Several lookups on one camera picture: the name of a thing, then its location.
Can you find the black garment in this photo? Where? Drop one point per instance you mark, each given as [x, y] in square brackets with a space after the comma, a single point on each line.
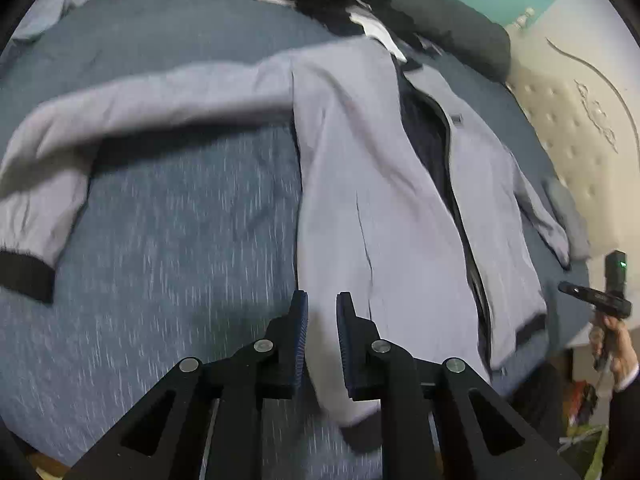
[325, 5]

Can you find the grey jacket with black trim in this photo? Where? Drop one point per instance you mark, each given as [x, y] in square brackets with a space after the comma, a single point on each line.
[375, 160]

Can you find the person's right hand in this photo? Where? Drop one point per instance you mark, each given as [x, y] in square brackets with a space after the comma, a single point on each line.
[626, 355]

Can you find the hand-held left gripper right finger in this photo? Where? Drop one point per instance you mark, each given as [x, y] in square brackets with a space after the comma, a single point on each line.
[346, 345]

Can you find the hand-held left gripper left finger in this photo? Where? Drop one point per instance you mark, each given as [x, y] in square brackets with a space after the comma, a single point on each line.
[300, 345]

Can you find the blue woven bedspread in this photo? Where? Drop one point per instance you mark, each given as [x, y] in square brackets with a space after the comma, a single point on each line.
[175, 260]

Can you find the dark grey pillow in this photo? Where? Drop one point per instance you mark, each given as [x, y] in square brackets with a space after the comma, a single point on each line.
[450, 25]

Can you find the grey-blue cloth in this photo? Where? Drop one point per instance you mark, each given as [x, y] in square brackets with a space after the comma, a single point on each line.
[567, 215]

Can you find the person's right forearm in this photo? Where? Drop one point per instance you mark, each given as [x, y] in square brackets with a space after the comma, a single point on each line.
[625, 430]

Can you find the yellow-green bag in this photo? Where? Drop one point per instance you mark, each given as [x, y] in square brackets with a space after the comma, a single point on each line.
[596, 455]

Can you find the white garment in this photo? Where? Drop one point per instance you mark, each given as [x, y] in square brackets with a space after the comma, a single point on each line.
[377, 30]

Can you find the light grey sheet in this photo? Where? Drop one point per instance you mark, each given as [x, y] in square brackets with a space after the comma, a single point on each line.
[50, 5]

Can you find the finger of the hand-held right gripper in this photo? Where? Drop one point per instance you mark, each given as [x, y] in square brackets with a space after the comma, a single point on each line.
[572, 292]

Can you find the cream tufted headboard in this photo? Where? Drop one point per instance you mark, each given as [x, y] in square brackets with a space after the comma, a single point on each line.
[575, 110]

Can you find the orange and black tool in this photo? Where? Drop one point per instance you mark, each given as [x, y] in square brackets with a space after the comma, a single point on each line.
[584, 402]

